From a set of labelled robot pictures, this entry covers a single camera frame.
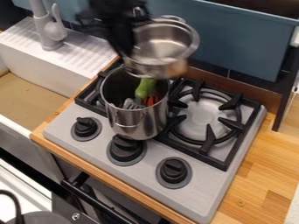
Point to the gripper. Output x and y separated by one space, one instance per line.
120 35

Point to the small silver pot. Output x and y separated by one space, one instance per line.
163 43

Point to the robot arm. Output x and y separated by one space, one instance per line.
117 8

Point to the tall silver pot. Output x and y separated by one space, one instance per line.
136 122

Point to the green toy pepper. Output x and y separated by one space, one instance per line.
145 87

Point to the toy sink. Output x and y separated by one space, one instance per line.
58 67

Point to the tap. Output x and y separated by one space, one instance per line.
50 32

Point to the grey spatula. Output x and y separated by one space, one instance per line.
131 104

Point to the orange toy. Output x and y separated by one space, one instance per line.
151 101

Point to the toy stove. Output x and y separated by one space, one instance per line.
210 180

